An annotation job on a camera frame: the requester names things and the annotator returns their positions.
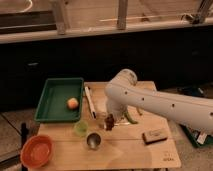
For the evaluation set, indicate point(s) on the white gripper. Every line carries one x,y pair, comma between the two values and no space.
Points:
116,109

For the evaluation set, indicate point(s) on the dark red grape bunch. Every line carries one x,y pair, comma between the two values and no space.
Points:
109,122

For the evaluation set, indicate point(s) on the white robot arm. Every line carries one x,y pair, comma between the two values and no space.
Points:
193,112

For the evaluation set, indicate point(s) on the red bowl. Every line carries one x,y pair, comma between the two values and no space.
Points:
37,151

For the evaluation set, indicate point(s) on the green cucumber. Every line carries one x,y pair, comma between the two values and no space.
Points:
129,118

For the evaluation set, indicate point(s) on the metal fork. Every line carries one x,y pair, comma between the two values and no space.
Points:
122,124

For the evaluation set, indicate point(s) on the yellow banana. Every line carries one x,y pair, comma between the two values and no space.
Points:
139,111

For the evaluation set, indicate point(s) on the wooden folding table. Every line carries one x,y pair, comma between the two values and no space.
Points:
120,148

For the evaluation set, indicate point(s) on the small metal cup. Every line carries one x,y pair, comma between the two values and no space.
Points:
93,140

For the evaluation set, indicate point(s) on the green plastic cup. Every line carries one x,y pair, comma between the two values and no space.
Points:
80,128

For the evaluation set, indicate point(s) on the black-edged board eraser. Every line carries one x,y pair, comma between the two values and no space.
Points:
153,136

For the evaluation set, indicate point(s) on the orange peach fruit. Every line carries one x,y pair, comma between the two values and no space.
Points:
72,103

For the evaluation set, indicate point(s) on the green plastic tray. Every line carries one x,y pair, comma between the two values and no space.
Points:
52,106

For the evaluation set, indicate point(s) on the black device on floor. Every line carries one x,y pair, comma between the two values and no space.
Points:
191,91

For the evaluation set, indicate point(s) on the green bin with items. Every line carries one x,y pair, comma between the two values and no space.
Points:
197,138

